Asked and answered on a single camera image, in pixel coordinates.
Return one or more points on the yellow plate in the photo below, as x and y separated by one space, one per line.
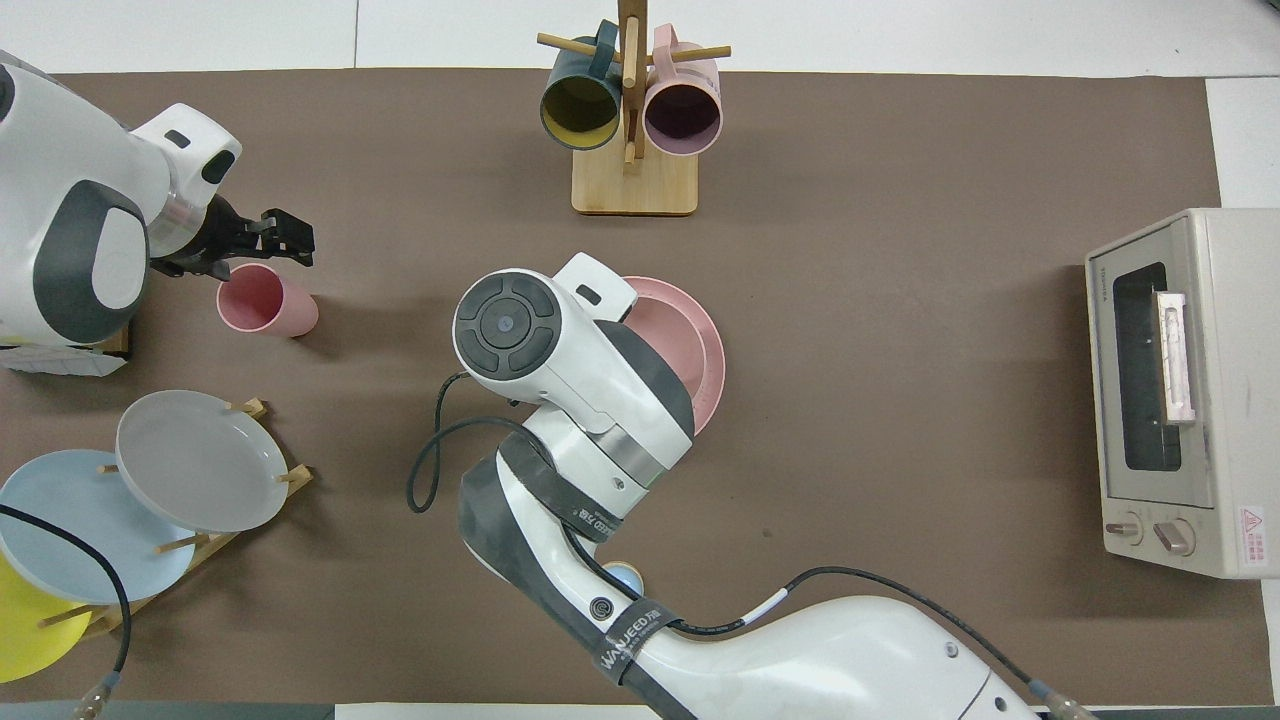
25 640

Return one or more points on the pink speckled plate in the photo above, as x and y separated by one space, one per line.
695 340

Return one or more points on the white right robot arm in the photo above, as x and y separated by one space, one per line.
600 390

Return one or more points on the beige toaster oven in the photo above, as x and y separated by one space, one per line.
1230 450

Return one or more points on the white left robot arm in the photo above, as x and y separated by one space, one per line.
60 150

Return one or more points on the dark teal mug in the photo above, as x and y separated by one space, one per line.
580 110

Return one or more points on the pink plastic cup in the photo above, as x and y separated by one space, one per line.
250 298

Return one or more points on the small blue bell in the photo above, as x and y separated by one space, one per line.
625 578

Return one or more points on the wooden mug tree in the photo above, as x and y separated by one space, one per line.
635 185

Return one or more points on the brown table mat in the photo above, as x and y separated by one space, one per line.
900 200

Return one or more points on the grey plate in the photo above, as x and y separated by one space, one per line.
200 460

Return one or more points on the light blue plate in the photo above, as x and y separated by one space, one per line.
70 530

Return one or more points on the light pink mug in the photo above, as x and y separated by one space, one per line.
683 115

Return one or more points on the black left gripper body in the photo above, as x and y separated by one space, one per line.
215 235

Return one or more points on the wooden plate rack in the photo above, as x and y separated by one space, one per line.
297 477

